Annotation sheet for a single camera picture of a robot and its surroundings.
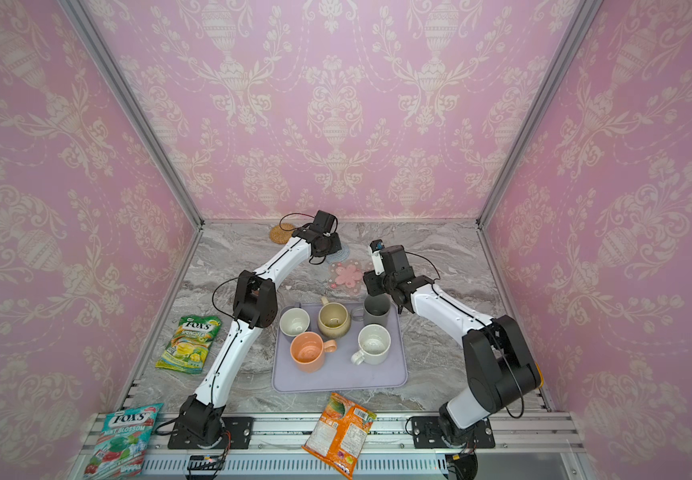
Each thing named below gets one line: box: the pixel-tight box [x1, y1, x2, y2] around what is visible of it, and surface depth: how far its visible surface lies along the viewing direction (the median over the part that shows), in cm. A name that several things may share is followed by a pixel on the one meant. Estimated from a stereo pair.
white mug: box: [351, 323, 391, 366], surface depth 84 cm
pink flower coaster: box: [328, 259, 365, 293], surface depth 108 cm
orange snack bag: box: [302, 392, 377, 480], surface depth 74 cm
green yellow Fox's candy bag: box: [155, 315, 222, 374], surface depth 89 cm
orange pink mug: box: [290, 331, 337, 374], surface depth 83 cm
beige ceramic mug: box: [318, 296, 350, 339], surface depth 87 cm
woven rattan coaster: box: [269, 223, 295, 245], surface depth 119 cm
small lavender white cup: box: [279, 307, 310, 337], surface depth 88 cm
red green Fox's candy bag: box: [83, 403, 164, 480], surface depth 73 cm
